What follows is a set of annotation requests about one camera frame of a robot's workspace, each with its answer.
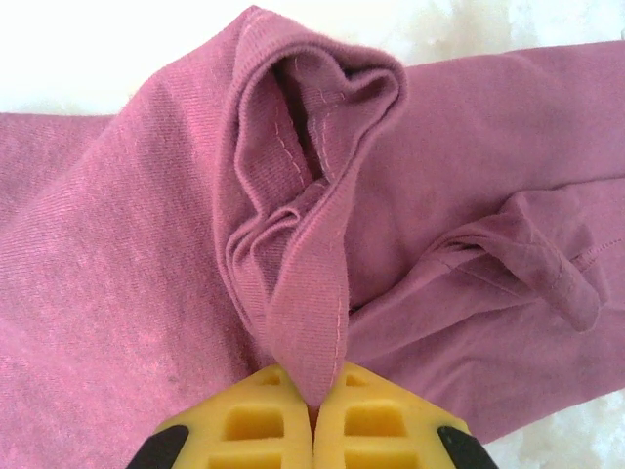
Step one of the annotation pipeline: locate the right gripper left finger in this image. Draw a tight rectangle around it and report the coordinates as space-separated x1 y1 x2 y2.
127 362 314 469

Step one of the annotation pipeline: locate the maroon t-shirt with star print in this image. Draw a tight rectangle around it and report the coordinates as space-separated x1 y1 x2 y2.
0 4 625 469

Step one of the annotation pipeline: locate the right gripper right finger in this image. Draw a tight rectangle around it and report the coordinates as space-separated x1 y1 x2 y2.
312 360 490 469

